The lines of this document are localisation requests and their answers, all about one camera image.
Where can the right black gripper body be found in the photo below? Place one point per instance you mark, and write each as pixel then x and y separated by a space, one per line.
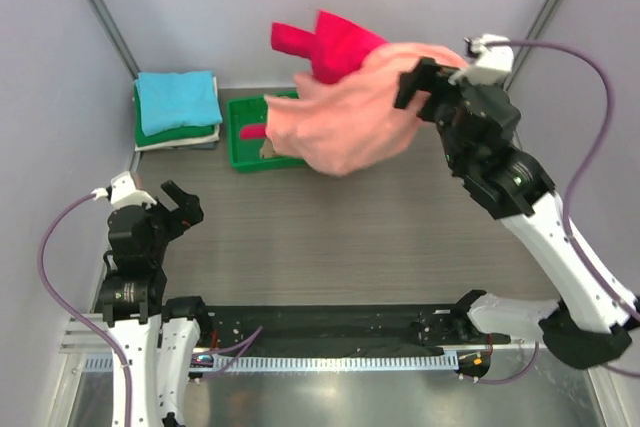
pixel 441 87

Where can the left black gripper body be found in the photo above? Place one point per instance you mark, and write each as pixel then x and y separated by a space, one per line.
pixel 169 224

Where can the salmon pink t shirt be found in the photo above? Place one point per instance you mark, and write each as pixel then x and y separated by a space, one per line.
pixel 351 125

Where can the green plastic tray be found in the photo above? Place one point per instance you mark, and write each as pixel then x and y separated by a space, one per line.
pixel 244 155

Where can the red t shirt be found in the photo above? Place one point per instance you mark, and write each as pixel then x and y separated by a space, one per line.
pixel 336 48

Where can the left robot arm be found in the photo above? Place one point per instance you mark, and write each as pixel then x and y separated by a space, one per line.
pixel 149 386

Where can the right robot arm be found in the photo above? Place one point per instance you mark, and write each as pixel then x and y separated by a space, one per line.
pixel 586 326

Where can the folded green shirt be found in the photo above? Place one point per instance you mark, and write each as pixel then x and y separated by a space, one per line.
pixel 170 136

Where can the folded white shirt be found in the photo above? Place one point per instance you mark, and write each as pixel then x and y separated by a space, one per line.
pixel 185 142

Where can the tan t shirt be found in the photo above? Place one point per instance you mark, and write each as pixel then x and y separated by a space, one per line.
pixel 267 151

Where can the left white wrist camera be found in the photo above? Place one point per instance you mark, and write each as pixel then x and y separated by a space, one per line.
pixel 124 190

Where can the aluminium frame rail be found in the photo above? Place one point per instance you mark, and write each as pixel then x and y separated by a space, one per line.
pixel 85 332

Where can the slotted cable duct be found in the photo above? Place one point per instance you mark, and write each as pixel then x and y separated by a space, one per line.
pixel 102 363

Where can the left corner frame post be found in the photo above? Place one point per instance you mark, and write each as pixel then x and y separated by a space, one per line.
pixel 114 35

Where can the corner frame post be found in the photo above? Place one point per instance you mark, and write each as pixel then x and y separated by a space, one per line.
pixel 114 35
pixel 550 2

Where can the right corner frame post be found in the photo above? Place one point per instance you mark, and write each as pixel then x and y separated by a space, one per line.
pixel 550 2

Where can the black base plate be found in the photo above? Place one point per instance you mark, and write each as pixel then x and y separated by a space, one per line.
pixel 333 331

